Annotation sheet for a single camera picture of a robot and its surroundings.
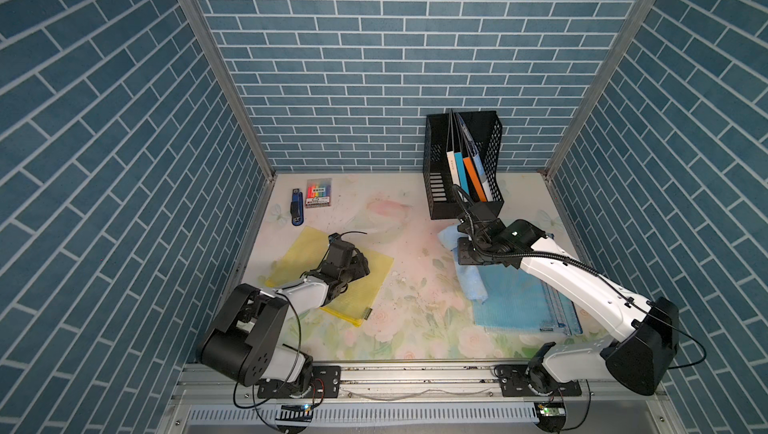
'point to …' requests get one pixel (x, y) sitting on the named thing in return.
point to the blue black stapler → (297, 207)
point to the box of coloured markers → (318, 192)
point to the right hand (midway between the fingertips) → (464, 254)
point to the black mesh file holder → (486, 135)
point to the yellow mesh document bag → (307, 252)
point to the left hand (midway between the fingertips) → (367, 266)
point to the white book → (454, 171)
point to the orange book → (474, 179)
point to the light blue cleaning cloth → (449, 237)
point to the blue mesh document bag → (515, 299)
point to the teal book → (461, 173)
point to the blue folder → (475, 153)
